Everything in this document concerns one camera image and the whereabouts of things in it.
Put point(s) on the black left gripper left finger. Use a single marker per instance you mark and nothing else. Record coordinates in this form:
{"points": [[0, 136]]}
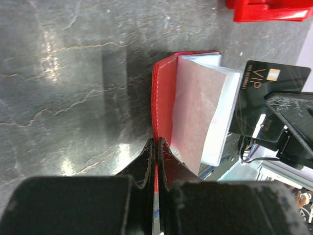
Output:
{"points": [[122, 204]]}

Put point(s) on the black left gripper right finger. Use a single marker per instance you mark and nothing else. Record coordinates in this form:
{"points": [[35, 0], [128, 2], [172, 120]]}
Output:
{"points": [[191, 206]]}

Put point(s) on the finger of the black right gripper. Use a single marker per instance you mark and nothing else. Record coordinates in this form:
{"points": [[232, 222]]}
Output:
{"points": [[295, 110]]}

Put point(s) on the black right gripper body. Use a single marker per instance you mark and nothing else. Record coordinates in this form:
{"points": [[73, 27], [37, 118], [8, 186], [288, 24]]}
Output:
{"points": [[288, 151]]}

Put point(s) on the red leather card holder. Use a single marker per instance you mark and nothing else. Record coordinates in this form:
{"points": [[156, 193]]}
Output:
{"points": [[192, 103]]}

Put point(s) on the red plastic bin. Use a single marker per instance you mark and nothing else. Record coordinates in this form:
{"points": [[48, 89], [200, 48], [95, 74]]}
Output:
{"points": [[270, 10]]}

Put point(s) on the aluminium front frame rail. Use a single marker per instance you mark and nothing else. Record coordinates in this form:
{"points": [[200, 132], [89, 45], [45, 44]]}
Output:
{"points": [[235, 170]]}

